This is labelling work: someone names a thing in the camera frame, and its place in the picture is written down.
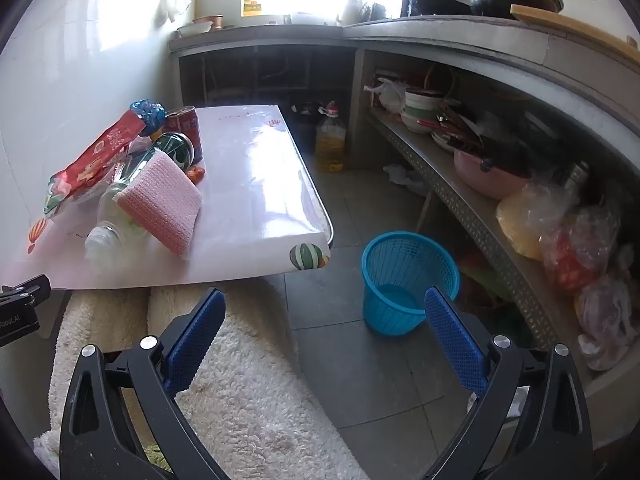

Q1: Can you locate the cooking oil bottle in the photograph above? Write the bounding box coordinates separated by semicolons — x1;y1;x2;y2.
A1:
315;101;348;173

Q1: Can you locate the stack of white bowls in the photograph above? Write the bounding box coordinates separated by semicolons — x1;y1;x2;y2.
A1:
400;87;448;135

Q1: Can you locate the pink knitted dishcloth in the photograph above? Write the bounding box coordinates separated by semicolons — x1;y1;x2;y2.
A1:
114;151;204;260

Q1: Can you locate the red plastic bag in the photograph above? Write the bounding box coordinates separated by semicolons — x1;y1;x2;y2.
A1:
540;205;621;296

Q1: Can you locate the white plastic bag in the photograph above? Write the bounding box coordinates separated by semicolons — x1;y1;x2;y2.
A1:
364;77;407;113

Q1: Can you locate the blue plastic basket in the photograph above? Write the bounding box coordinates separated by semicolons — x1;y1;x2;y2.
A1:
361;231;461;336

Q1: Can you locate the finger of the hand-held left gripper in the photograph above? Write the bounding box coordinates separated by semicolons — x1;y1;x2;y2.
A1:
0;274;52;310

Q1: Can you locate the table with pink printed cover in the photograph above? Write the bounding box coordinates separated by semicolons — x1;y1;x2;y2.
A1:
0;104;335;293

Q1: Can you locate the pale pink plastic bag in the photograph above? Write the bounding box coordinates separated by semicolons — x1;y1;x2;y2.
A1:
575;270;638;371

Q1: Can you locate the crumpled white bag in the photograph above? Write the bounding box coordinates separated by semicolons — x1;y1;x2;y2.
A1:
382;162;431;196

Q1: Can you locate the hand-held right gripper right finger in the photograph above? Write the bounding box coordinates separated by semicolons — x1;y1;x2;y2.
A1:
422;286;593;480

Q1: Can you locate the wooden cutting board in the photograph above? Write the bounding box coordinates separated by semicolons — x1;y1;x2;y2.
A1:
510;4;640;58

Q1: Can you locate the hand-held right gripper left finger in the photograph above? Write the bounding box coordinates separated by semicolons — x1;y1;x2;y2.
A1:
59;287;231;480

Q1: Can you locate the green drink can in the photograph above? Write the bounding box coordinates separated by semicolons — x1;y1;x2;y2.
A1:
150;131;196;173

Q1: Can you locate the pile of dark kitchenware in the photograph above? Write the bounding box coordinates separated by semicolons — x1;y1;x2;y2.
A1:
432;105;531;171

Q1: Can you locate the pink basin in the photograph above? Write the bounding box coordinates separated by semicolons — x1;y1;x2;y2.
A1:
452;149;531;200

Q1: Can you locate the clear plastic bottle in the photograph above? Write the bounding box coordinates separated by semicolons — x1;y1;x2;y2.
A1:
84;147;161;273

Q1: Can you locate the crumpled blue plastic bag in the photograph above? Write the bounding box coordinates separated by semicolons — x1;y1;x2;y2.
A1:
130;99;167;137

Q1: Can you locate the red drink can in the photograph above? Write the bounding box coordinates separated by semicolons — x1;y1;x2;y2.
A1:
164;106;204;165

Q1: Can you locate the white fluffy rug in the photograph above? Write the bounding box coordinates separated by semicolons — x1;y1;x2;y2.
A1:
32;275;371;480

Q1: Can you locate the red snack bag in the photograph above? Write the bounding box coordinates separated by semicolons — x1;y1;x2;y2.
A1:
44;110;146;218

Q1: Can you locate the yellow plastic bag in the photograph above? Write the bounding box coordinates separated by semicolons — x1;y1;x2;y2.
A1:
496;180;556;261

